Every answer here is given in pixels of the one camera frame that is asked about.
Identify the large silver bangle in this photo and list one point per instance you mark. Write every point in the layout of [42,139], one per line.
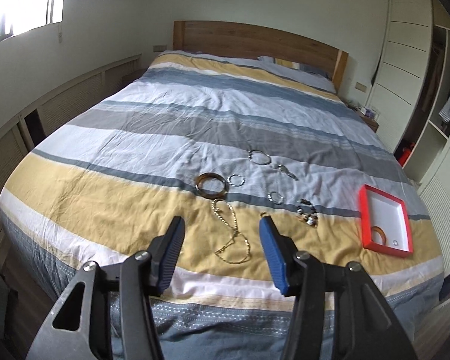
[259,157]

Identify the silver ring bangle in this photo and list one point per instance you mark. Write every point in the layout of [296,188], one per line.
[276,197]

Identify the striped duvet cover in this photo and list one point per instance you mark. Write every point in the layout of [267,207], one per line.
[220,142]

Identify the dark brown bangle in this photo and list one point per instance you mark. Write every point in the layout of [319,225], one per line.
[211,185]

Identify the wooden nightstand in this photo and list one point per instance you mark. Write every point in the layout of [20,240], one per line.
[370,122]

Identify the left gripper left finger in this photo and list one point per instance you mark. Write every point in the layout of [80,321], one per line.
[79,326]

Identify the amber bangle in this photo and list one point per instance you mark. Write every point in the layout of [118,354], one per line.
[380,232]

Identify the wall switch plate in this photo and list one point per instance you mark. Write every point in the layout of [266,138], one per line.
[361,87]

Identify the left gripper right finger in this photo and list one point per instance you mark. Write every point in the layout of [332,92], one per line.
[365,326]

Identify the white wardrobe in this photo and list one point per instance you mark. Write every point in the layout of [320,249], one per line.
[412,85]

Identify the red jewelry box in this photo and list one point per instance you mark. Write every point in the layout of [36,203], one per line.
[378,208]

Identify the wooden headboard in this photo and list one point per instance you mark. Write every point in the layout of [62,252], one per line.
[248,41]

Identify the red item in wardrobe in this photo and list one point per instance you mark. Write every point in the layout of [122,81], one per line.
[403,151]

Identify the grey pillow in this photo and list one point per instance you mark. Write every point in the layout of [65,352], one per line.
[300,72]

